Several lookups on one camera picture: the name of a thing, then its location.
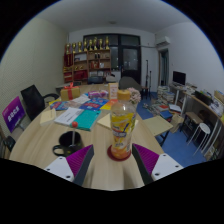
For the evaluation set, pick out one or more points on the pink flower bouquet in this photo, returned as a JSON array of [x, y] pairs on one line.
[[134, 95]]

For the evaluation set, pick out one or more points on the purple sign board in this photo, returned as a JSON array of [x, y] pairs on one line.
[[13, 114]]

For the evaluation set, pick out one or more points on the beige paper pad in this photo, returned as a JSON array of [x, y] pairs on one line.
[[104, 121]]

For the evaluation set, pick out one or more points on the white paper sheet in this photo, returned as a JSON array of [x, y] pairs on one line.
[[81, 99]]

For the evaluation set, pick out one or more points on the stack of books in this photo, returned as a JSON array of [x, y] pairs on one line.
[[165, 95]]

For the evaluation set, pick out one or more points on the white round stool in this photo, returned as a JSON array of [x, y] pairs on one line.
[[200, 129]]

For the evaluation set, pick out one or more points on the white booklet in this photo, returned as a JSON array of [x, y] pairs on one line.
[[68, 116]]

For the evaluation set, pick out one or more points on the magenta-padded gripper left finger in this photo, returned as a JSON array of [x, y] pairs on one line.
[[75, 163]]

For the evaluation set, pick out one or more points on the blue and red brochure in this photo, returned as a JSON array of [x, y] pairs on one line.
[[93, 104]]

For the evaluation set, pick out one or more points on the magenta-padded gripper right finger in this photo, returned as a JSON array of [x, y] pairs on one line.
[[151, 163]]

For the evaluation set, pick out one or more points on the teal notebook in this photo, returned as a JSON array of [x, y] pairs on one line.
[[86, 119]]

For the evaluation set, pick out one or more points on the brown wooden stool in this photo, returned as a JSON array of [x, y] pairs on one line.
[[191, 117]]

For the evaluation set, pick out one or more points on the yellow orange paper sheet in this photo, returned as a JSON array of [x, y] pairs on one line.
[[108, 105]]

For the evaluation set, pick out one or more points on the yellow-labelled drink bottle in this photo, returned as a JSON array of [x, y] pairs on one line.
[[122, 126]]

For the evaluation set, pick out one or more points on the black office chair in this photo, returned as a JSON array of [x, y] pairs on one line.
[[33, 100]]

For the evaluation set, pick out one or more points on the colourful printed brochure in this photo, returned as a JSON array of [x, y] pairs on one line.
[[60, 105]]

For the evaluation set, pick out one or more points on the black bag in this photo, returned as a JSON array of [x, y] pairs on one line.
[[96, 80]]

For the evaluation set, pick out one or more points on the red-tipped stirring stick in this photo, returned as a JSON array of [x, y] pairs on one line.
[[74, 124]]

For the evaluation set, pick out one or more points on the yellow gift box red ribbon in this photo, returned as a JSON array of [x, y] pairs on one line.
[[70, 93]]

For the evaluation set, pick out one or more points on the pink snack packet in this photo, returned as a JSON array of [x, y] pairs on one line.
[[97, 94]]

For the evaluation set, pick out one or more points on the grey chair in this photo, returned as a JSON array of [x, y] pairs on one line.
[[129, 83]]

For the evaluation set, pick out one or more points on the black mug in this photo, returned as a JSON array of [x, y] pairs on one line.
[[68, 146]]

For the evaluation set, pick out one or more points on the small beige side table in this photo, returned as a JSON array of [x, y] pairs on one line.
[[157, 125]]

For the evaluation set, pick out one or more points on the white air conditioner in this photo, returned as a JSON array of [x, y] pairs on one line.
[[163, 41]]

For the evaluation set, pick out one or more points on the orange carton box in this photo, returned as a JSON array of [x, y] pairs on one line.
[[113, 90]]

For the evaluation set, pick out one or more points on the black computer monitor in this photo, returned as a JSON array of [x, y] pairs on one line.
[[179, 77]]

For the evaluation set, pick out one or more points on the long wooden desk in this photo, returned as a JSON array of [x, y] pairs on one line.
[[210, 106]]

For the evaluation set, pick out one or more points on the black tripod stand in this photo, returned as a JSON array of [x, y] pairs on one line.
[[147, 78]]

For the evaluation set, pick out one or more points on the flat round red coaster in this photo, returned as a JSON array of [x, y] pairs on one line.
[[110, 154]]

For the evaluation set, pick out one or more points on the wooden shelf unit with trophies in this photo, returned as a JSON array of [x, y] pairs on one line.
[[87, 61]]

